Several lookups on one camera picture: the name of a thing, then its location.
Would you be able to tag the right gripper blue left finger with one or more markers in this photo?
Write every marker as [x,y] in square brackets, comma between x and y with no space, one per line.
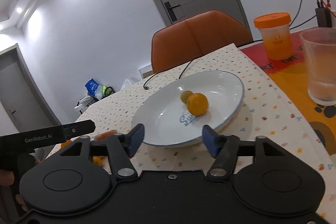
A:
[121,148]

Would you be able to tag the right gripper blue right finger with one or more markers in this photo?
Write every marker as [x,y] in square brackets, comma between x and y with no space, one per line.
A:
[224,149]

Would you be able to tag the orange mandarin fruit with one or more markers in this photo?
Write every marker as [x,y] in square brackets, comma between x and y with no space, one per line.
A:
[197,104]

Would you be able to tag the small green-brown round fruit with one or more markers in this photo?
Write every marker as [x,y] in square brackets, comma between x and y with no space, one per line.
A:
[185,95]

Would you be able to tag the person's left hand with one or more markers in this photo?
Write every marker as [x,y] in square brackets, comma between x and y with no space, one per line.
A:
[7,179]

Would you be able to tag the plastic bag with sausage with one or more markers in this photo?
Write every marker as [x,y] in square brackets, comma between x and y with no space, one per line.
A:
[103,136]

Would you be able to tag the orange fruit near bag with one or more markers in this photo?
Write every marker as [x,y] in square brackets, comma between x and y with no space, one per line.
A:
[97,161]

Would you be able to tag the small orange mandarin far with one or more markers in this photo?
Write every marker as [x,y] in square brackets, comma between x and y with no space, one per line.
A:
[65,144]

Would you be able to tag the white plate blue rim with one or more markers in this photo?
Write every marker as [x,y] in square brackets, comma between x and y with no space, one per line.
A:
[176,113]

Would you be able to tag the floral patterned tablecloth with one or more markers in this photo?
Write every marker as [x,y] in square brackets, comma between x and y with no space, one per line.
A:
[265,111]

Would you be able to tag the grey door at left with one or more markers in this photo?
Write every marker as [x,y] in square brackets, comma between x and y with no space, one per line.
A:
[23,107]

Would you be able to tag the red orange placemat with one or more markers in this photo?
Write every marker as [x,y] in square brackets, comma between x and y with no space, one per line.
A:
[290,76]

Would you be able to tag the orange leather chair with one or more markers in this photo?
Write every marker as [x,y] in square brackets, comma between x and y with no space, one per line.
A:
[195,37]

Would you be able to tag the orange lidded plastic container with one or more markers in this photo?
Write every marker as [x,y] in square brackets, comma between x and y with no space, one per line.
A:
[275,33]

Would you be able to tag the frosted plastic cup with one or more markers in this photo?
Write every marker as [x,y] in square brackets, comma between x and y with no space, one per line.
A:
[319,54]

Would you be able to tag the black power adapter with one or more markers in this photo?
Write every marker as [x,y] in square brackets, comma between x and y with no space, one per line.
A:
[323,17]

